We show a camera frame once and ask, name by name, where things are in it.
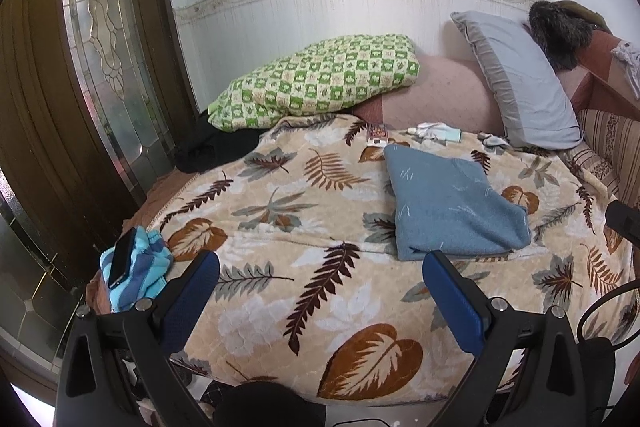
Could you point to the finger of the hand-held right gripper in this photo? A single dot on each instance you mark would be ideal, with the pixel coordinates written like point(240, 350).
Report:
point(625, 222)

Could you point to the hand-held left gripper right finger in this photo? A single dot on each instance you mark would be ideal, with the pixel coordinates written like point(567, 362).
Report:
point(450, 302)

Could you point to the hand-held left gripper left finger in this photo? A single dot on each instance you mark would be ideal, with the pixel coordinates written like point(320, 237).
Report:
point(192, 297)

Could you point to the blue striped towel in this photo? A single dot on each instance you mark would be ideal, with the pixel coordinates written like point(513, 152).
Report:
point(145, 272)

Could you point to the striped sofa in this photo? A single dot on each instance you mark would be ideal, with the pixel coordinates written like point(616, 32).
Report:
point(610, 142)

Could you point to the black phone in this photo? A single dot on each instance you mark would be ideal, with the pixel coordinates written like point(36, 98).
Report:
point(121, 257)

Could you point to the dark round object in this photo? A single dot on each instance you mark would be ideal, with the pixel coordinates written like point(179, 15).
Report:
point(270, 407)

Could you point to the leaf printed blanket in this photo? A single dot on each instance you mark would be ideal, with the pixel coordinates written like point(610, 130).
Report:
point(310, 217)

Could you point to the black cloth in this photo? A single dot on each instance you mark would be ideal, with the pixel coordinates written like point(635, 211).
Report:
point(215, 147)

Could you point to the grey sock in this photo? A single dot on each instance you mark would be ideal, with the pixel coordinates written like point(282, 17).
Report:
point(492, 141)

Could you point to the grey crumpled cloth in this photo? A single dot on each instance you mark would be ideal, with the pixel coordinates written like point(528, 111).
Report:
point(631, 62)

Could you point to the mint green box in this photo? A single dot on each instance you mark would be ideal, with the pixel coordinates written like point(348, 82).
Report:
point(451, 134)

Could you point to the white gloves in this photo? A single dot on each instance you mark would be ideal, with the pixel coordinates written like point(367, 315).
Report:
point(427, 131)

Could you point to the grey pillow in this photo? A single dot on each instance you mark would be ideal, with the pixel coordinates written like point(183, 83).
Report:
point(520, 82)

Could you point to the small printed card packet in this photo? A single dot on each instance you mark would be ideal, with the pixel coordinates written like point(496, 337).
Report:
point(377, 134)

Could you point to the dark fur hat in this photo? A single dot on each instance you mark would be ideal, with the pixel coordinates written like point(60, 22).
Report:
point(555, 32)

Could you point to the wooden glass panel door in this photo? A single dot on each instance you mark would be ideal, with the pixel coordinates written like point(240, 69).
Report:
point(45, 107)

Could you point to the green checked pillow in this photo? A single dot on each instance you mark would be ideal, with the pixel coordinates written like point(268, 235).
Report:
point(315, 77)

